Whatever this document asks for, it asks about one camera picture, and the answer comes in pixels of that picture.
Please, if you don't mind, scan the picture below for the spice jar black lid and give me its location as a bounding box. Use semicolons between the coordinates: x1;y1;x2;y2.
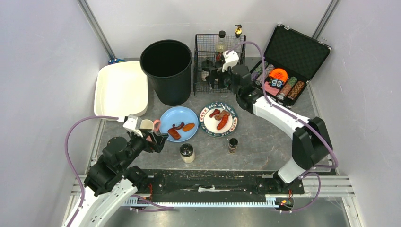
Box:
179;143;195;163
214;61;224;69
201;58;214;81

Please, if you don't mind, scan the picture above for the sauce bottle red label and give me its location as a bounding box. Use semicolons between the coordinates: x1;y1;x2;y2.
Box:
215;30;227;61

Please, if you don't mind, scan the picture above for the clear bottle gold pump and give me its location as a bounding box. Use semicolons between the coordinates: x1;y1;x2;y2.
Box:
233;24;245;60

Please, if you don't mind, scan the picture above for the white patterned rim plate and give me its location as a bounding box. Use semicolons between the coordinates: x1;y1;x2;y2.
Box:
199;102;239;138

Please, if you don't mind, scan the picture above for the small dark spice jar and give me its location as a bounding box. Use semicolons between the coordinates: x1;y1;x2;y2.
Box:
228;138;239;154

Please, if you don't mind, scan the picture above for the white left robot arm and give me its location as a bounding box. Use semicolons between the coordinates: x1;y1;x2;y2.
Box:
63;130;168;227

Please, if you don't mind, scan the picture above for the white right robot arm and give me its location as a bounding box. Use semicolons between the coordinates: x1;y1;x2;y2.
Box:
206;65;333;184

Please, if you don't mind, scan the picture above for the red-brown meat roll toy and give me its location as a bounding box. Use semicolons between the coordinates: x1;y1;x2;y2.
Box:
168;128;181;140

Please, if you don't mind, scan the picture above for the brown octopus tentacle toy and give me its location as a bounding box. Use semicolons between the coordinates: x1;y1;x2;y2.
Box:
172;122;185;130

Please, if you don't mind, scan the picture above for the orange nugget toy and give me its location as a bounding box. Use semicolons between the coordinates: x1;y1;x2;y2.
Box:
182;123;195;132

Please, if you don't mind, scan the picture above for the blue plate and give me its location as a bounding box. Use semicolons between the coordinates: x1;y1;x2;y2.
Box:
159;106;199;142

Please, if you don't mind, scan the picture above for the green poker chip roll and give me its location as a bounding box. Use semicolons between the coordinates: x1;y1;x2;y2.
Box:
251;61;268;81

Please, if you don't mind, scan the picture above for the pink poker chip roll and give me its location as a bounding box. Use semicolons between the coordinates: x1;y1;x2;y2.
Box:
255;64;275;87

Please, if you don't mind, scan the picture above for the red drumstick toy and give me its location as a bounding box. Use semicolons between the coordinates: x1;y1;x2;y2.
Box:
209;108;220;118

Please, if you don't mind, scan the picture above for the brown steak piece toy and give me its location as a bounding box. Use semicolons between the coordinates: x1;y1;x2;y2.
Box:
214;110;230;121

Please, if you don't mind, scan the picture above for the red sausage toy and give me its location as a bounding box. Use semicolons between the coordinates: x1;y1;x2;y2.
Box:
217;114;229;130

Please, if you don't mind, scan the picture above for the black trash bin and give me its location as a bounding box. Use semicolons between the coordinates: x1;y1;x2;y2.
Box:
139;40;193;106

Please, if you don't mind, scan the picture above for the blue dice box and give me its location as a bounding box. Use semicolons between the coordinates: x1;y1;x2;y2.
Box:
270;78;286;89

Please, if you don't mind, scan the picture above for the pink card deck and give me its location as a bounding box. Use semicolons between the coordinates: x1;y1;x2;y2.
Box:
264;82;280;96

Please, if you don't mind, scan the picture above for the orange round toy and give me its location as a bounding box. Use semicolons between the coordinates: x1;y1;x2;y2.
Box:
269;68;288;83

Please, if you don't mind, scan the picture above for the white rectangular basin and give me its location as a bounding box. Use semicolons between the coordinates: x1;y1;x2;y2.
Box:
94;61;148;117

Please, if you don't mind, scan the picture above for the green brown chip roll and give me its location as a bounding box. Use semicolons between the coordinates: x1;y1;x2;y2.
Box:
277;77;298;100

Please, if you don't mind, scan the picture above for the black poker chip case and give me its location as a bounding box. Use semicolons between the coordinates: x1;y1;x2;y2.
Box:
251;24;332;108

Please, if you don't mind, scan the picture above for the brown poker chip roll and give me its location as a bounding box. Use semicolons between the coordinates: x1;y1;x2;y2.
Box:
287;81;305;100

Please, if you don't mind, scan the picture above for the blue toy car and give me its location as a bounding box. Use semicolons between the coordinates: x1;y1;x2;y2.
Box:
108;58;125;65

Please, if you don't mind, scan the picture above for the pink handled cream mug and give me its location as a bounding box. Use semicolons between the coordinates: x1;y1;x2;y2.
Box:
140;119;161;132

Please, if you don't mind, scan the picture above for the black wire basket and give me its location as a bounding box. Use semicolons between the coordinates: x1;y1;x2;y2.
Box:
192;34;229;94

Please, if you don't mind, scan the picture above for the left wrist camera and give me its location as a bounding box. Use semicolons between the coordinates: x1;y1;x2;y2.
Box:
123;115;143;138

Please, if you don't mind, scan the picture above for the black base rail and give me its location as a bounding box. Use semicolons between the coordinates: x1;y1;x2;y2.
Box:
139;169;305;203

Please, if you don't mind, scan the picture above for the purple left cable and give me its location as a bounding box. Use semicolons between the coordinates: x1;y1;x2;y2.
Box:
64;116;126;227

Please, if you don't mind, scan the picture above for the purple cable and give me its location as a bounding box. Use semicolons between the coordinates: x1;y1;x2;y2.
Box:
64;116;126;227
225;41;339;214

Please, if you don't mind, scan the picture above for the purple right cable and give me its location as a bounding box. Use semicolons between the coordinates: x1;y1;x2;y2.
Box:
225;41;339;214

